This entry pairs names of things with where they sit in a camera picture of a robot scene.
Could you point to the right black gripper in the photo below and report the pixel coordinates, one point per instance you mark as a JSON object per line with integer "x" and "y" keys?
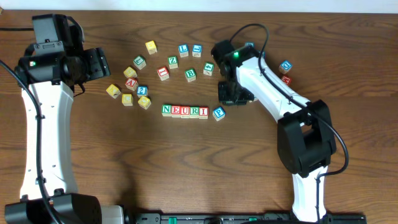
{"x": 232, "y": 94}

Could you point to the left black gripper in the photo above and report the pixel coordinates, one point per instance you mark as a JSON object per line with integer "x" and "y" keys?
{"x": 101, "y": 62}

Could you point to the blue P block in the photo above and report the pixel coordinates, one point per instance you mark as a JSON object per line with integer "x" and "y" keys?
{"x": 218, "y": 113}

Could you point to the red I block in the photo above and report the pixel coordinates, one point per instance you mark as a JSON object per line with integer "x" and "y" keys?
{"x": 203, "y": 112}

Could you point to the green R block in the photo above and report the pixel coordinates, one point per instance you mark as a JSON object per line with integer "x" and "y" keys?
{"x": 194, "y": 112}

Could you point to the red U block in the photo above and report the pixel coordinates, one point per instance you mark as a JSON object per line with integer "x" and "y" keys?
{"x": 184, "y": 111}

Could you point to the red E block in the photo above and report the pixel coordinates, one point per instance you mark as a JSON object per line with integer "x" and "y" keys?
{"x": 175, "y": 111}

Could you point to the red I block sideways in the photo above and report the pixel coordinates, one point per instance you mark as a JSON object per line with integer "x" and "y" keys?
{"x": 163, "y": 73}

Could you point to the green N block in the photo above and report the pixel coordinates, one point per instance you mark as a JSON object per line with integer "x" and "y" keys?
{"x": 166, "y": 110}

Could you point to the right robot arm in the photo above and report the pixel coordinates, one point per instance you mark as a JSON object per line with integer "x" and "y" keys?
{"x": 304, "y": 140}

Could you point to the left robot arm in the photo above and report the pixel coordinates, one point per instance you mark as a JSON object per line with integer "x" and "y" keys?
{"x": 49, "y": 193}

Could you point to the yellow K block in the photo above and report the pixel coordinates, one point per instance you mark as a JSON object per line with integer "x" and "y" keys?
{"x": 113, "y": 91}

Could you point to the yellow S block left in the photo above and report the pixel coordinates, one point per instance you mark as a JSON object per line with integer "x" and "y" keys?
{"x": 129, "y": 72}

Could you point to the red A block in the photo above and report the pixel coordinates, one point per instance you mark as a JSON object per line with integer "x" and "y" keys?
{"x": 131, "y": 84}

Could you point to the green 7 block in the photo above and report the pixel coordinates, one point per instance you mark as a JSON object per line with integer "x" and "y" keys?
{"x": 139, "y": 62}

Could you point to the yellow C block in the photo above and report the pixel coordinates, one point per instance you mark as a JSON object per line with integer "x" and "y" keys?
{"x": 127, "y": 100}

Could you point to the green B block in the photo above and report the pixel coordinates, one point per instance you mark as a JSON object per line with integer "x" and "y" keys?
{"x": 190, "y": 75}

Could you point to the blue 2 block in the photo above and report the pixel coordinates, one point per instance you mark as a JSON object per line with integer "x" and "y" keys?
{"x": 142, "y": 91}

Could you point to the yellow W block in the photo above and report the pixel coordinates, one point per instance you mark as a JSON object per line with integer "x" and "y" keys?
{"x": 151, "y": 47}

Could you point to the blue D block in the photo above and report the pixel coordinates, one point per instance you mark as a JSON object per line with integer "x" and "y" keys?
{"x": 249, "y": 44}

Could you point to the yellow O block left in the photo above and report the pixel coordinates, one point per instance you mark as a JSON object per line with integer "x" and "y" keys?
{"x": 144, "y": 102}

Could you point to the red M block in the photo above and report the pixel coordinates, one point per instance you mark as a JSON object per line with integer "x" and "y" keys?
{"x": 286, "y": 79}

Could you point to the blue L block rotated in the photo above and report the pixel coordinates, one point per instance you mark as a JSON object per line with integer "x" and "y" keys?
{"x": 197, "y": 50}

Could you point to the blue Q block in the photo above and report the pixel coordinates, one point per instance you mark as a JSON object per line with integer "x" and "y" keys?
{"x": 285, "y": 67}

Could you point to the blue L block upright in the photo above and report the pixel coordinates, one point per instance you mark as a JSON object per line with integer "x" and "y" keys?
{"x": 183, "y": 50}

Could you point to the green Z block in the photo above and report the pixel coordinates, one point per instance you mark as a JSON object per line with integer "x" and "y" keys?
{"x": 173, "y": 62}

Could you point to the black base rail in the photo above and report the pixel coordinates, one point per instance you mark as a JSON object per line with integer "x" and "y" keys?
{"x": 269, "y": 217}

